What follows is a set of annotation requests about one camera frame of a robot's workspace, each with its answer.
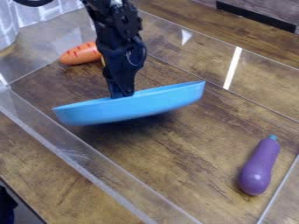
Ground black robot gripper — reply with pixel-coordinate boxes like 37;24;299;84
96;35;146;99

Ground black cable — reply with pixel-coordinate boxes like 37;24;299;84
125;40;149;67

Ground round blue tray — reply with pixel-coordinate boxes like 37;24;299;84
51;80;205;126

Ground purple toy eggplant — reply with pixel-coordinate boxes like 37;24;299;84
237;134;280;195

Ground orange toy carrot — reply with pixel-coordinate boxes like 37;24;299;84
59;41;101;66

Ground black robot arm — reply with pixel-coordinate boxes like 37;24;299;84
80;0;146;98

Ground white patterned curtain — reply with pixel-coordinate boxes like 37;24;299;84
0;0;82;51

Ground clear acrylic enclosure wall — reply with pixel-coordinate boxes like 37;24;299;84
0;0;299;224

